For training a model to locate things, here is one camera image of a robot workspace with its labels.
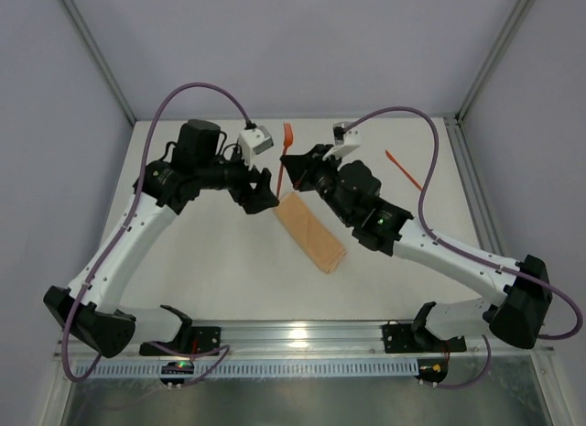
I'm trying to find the orange plastic knife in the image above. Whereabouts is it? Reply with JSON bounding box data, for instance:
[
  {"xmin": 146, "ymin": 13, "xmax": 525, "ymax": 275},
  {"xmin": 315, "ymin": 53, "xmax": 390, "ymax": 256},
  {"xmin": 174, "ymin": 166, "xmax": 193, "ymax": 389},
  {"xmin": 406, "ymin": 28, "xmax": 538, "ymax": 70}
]
[{"xmin": 385, "ymin": 150, "xmax": 422, "ymax": 191}]

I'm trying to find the peach cloth napkin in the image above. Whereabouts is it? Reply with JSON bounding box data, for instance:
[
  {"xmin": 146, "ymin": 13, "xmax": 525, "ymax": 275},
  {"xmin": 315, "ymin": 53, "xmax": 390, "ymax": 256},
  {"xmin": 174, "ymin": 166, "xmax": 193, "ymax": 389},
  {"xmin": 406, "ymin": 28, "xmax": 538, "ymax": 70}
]
[{"xmin": 275, "ymin": 191, "xmax": 347, "ymax": 274}]

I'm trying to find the orange plastic fork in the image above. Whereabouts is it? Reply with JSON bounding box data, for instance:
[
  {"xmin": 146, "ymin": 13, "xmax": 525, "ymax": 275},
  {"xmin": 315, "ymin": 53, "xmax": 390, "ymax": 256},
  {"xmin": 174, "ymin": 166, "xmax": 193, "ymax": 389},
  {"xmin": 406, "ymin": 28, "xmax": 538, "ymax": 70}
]
[{"xmin": 277, "ymin": 123, "xmax": 294, "ymax": 197}]

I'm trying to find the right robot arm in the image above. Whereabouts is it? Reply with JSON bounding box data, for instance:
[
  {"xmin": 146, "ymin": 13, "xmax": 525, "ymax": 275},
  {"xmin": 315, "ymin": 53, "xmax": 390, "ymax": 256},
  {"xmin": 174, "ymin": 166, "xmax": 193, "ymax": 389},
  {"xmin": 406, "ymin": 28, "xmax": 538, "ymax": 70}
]
[{"xmin": 280, "ymin": 145, "xmax": 552, "ymax": 349}]

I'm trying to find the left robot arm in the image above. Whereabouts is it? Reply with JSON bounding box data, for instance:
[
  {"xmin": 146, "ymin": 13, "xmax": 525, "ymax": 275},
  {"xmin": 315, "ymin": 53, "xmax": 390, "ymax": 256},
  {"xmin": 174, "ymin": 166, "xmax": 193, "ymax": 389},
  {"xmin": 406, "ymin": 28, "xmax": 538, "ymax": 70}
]
[{"xmin": 43, "ymin": 119, "xmax": 278, "ymax": 358}]

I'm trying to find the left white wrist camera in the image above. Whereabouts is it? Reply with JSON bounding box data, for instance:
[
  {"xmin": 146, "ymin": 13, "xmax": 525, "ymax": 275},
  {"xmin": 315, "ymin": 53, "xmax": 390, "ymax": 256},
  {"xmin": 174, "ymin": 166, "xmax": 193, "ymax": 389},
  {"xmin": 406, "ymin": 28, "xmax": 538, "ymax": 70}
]
[{"xmin": 237, "ymin": 126, "xmax": 274, "ymax": 169}]

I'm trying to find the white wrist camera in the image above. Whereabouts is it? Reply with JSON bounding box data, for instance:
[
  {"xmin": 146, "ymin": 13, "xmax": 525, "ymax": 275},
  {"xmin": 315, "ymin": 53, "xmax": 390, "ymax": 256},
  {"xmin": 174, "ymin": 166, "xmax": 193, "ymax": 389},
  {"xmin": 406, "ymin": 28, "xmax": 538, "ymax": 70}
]
[
  {"xmin": 322, "ymin": 122, "xmax": 362, "ymax": 160},
  {"xmin": 237, "ymin": 126, "xmax": 274, "ymax": 169}
]

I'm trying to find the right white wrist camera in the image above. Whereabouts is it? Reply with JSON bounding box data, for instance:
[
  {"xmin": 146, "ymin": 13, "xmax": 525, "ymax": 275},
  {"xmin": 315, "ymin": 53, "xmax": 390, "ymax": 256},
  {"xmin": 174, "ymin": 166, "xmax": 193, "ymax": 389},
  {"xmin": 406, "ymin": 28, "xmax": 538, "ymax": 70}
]
[{"xmin": 322, "ymin": 122, "xmax": 362, "ymax": 160}]

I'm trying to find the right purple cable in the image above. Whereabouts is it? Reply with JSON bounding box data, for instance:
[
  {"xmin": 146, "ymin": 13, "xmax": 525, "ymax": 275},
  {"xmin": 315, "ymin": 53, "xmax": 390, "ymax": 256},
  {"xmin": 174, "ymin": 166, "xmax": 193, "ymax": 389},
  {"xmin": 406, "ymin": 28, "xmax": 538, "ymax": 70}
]
[{"xmin": 336, "ymin": 107, "xmax": 585, "ymax": 390}]

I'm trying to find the purple cable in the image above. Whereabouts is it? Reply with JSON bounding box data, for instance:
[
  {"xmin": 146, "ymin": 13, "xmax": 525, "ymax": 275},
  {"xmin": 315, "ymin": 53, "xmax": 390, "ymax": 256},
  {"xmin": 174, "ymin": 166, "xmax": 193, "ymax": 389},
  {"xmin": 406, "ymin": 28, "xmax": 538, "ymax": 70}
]
[
  {"xmin": 336, "ymin": 107, "xmax": 585, "ymax": 390},
  {"xmin": 60, "ymin": 82, "xmax": 254, "ymax": 393}
]

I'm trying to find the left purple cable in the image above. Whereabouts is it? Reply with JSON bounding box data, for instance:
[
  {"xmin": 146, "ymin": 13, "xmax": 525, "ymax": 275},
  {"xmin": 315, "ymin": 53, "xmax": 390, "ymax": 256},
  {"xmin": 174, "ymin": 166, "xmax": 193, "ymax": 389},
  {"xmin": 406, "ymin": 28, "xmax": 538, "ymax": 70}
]
[{"xmin": 60, "ymin": 82, "xmax": 254, "ymax": 393}]

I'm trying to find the aluminium front rail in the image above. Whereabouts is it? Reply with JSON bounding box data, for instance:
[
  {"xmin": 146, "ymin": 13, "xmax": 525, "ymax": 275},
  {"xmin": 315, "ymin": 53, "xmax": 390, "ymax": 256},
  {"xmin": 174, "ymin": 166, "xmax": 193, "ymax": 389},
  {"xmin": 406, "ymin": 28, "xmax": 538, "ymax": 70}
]
[{"xmin": 53, "ymin": 319, "xmax": 556, "ymax": 361}]

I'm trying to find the aluminium rail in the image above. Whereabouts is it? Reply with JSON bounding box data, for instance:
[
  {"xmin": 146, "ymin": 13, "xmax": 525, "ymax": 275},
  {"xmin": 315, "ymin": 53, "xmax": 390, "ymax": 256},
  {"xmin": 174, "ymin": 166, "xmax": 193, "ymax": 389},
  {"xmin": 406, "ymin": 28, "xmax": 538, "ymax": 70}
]
[
  {"xmin": 53, "ymin": 319, "xmax": 556, "ymax": 361},
  {"xmin": 442, "ymin": 115, "xmax": 524, "ymax": 317}
]

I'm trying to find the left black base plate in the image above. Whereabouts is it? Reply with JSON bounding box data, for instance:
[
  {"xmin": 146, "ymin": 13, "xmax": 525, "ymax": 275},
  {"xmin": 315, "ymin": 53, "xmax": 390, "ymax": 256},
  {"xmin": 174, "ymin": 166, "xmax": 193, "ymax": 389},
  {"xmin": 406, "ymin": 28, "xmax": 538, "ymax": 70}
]
[{"xmin": 139, "ymin": 325, "xmax": 222, "ymax": 356}]

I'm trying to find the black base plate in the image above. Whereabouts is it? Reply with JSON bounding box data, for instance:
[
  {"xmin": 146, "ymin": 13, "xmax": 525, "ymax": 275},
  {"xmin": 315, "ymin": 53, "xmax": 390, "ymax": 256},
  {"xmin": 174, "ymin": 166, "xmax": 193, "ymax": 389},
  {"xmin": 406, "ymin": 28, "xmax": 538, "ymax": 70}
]
[
  {"xmin": 139, "ymin": 325, "xmax": 222, "ymax": 356},
  {"xmin": 381, "ymin": 321, "xmax": 467, "ymax": 354}
]

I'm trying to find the right side aluminium rail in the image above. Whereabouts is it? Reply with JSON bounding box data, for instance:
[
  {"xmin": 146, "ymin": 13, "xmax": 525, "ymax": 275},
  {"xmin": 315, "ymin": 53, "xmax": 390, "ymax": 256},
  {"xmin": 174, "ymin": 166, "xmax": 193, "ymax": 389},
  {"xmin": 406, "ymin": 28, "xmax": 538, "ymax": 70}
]
[{"xmin": 442, "ymin": 115, "xmax": 524, "ymax": 317}]

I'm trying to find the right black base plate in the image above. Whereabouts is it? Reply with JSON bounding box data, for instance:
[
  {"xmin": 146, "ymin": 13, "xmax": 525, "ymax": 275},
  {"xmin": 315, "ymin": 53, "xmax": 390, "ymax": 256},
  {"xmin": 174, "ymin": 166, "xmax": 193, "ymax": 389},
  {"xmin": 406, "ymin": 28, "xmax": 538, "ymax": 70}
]
[{"xmin": 381, "ymin": 321, "xmax": 467, "ymax": 354}]

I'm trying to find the perforated cable tray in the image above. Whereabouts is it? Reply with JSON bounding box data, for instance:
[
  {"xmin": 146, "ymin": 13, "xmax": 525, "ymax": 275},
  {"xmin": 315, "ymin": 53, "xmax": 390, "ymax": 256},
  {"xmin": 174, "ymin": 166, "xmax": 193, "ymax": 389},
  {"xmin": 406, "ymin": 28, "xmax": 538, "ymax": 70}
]
[{"xmin": 90, "ymin": 357, "xmax": 419, "ymax": 379}]

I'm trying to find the left frame post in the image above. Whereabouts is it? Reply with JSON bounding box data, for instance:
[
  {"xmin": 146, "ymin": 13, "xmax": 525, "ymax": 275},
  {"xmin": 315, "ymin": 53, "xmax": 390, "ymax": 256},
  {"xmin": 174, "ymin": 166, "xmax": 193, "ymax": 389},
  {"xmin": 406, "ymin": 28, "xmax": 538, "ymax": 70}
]
[{"xmin": 57, "ymin": 0, "xmax": 137, "ymax": 126}]

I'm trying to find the frame post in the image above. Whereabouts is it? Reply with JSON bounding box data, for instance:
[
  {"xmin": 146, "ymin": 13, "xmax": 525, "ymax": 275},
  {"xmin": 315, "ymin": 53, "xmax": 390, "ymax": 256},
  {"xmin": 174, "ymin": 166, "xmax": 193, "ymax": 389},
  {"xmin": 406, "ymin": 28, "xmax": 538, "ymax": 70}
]
[
  {"xmin": 57, "ymin": 0, "xmax": 137, "ymax": 126},
  {"xmin": 456, "ymin": 0, "xmax": 537, "ymax": 123}
]

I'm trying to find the right frame post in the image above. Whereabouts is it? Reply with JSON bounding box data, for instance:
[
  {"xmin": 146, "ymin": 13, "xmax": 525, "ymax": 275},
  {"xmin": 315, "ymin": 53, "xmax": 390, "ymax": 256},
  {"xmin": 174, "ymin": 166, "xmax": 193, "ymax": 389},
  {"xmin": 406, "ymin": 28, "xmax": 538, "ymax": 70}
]
[{"xmin": 456, "ymin": 0, "xmax": 537, "ymax": 123}]

